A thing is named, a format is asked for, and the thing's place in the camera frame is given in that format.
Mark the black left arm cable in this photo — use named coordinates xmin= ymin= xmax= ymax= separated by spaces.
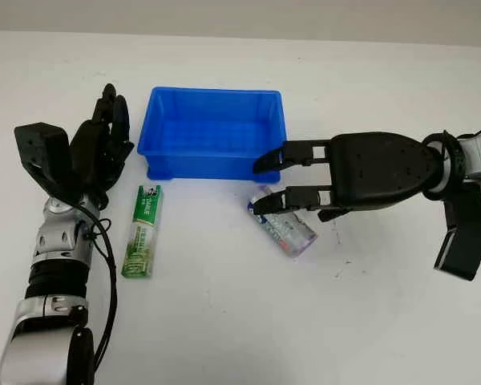
xmin=74 ymin=199 xmax=119 ymax=374

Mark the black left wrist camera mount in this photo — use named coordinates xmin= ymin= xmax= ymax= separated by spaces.
xmin=14 ymin=123 xmax=82 ymax=201

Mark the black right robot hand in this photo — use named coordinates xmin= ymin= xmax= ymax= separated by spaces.
xmin=252 ymin=132 xmax=444 ymax=223

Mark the green toothpaste box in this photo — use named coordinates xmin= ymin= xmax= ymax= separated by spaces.
xmin=120 ymin=184 xmax=165 ymax=280

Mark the clear cylindrical container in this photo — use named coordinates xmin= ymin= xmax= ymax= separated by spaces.
xmin=246 ymin=184 xmax=319 ymax=259

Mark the blue plastic tray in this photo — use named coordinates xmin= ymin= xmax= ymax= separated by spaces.
xmin=136 ymin=85 xmax=290 ymax=182

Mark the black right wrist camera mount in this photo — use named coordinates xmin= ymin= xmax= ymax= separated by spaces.
xmin=433 ymin=187 xmax=481 ymax=282

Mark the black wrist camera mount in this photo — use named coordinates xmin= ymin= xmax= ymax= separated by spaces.
xmin=14 ymin=123 xmax=82 ymax=201
xmin=433 ymin=187 xmax=481 ymax=282

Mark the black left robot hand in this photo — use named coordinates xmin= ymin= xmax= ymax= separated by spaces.
xmin=69 ymin=83 xmax=135 ymax=202

